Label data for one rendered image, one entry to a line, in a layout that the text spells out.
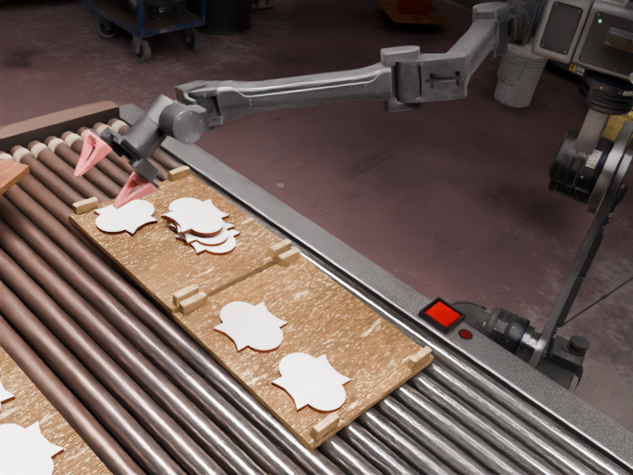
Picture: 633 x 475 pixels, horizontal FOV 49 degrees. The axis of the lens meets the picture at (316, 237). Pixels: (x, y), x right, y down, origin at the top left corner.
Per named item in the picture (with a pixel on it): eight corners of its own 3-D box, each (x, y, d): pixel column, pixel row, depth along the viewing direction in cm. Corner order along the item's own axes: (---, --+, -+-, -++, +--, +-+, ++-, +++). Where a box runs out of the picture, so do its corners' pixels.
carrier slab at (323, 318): (297, 258, 162) (298, 253, 161) (432, 362, 141) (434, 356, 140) (172, 319, 141) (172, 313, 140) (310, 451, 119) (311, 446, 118)
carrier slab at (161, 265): (188, 176, 184) (188, 171, 183) (294, 254, 163) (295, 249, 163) (68, 220, 162) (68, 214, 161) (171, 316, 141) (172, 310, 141)
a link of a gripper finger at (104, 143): (104, 200, 116) (140, 157, 118) (73, 175, 111) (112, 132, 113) (88, 186, 121) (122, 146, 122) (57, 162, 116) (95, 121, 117)
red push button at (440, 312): (437, 304, 156) (439, 301, 156) (460, 319, 153) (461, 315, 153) (422, 317, 153) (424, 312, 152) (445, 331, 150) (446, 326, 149)
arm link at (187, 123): (209, 123, 129) (202, 78, 125) (240, 138, 121) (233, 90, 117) (151, 142, 123) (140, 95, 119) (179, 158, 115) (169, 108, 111)
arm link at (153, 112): (180, 108, 126) (159, 87, 122) (197, 116, 121) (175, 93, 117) (154, 137, 125) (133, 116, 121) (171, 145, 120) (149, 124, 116)
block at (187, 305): (202, 300, 144) (202, 289, 143) (207, 304, 143) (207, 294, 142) (177, 311, 140) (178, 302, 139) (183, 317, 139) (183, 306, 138)
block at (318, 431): (332, 418, 124) (334, 409, 122) (339, 425, 123) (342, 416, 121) (308, 435, 120) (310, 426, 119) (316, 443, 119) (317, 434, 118)
